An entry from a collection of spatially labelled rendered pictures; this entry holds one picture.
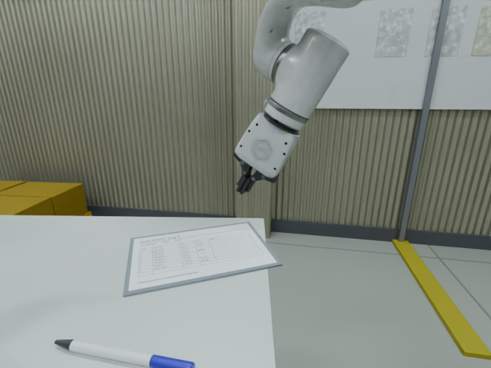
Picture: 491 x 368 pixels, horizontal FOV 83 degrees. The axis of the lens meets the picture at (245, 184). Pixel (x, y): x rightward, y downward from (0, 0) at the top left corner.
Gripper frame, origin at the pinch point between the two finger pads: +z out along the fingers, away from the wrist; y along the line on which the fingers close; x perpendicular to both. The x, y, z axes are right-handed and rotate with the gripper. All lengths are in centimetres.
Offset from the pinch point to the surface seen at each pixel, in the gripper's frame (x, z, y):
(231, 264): -22.4, 0.7, 8.9
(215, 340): -34.3, -0.6, 12.6
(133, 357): -39.4, 1.3, 7.5
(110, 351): -39.8, 2.4, 5.5
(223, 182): 162, 91, -53
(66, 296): -35.8, 8.9, -4.5
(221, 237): -16.0, 3.1, 4.4
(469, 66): 196, -77, 53
